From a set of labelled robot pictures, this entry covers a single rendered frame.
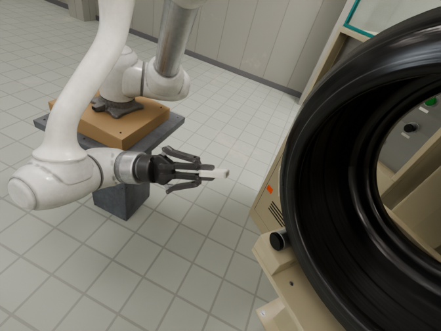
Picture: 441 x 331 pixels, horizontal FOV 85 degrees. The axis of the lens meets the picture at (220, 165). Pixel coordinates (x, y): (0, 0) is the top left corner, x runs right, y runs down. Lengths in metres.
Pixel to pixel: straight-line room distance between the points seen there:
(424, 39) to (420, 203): 0.51
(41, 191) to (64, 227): 1.15
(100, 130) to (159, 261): 0.81
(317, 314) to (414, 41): 0.58
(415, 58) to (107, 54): 0.57
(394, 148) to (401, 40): 0.77
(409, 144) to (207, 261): 1.16
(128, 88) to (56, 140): 0.63
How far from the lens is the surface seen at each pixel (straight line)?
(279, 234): 0.62
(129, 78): 1.16
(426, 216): 0.83
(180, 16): 0.83
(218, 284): 1.53
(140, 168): 0.65
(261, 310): 1.54
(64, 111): 0.60
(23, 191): 0.60
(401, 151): 1.13
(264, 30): 3.96
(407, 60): 0.39
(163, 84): 1.11
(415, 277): 0.76
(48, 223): 1.77
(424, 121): 1.10
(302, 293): 0.71
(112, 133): 1.12
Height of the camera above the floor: 1.38
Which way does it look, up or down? 40 degrees down
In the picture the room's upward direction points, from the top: 17 degrees clockwise
